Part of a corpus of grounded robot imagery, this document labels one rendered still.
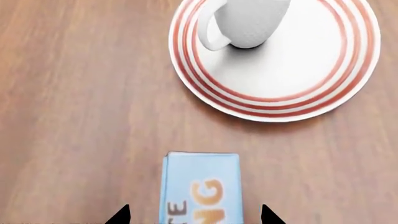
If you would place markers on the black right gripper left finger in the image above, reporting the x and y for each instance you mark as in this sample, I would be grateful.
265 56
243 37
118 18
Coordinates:
122 216

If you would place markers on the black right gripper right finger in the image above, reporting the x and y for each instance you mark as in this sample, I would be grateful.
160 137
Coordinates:
269 217

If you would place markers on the light blue pudding box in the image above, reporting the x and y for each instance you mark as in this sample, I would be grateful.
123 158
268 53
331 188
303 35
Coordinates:
202 186

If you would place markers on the white plate with red rings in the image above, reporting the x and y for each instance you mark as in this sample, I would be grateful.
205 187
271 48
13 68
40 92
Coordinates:
298 70

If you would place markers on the white mug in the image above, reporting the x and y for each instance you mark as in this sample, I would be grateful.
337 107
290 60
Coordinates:
248 23

